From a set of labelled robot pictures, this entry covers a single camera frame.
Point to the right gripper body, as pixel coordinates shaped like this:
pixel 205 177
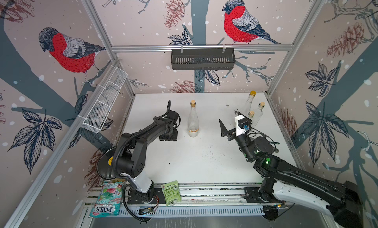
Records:
pixel 243 139

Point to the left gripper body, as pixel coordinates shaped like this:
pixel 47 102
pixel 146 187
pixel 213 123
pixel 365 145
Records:
pixel 172 136

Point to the small corked labelled bottle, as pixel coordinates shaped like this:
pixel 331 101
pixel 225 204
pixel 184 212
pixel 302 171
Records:
pixel 258 112

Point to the yellow cap glass bottle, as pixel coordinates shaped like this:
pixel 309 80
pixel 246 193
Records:
pixel 247 106

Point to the tall corked glass bottle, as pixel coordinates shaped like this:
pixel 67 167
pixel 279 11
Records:
pixel 193 121

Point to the small corked glass bottle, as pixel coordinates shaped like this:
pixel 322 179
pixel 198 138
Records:
pixel 251 116

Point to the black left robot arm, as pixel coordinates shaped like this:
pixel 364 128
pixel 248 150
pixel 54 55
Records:
pixel 137 143

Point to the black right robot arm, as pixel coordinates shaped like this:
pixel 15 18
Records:
pixel 287 183

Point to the green snack packet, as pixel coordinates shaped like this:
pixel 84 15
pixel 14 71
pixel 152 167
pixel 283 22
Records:
pixel 171 193

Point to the black hanging metal basket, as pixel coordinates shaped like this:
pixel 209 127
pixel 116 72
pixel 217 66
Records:
pixel 203 59

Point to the Fox's candy bag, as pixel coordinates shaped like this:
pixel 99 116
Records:
pixel 109 201

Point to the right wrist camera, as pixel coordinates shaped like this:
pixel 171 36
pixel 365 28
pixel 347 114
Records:
pixel 243 125

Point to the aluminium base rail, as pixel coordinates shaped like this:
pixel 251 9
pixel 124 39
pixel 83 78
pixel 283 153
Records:
pixel 238 199

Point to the white wire mesh basket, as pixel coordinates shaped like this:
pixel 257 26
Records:
pixel 98 115

